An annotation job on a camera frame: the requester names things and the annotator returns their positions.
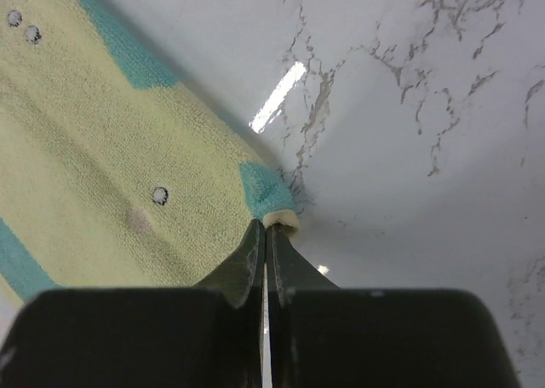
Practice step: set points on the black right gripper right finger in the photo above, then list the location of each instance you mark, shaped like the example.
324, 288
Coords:
322, 335

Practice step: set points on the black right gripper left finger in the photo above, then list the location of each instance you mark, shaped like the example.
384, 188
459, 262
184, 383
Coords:
207, 335

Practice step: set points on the yellow towel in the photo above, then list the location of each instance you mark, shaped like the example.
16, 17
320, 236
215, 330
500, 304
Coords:
113, 173

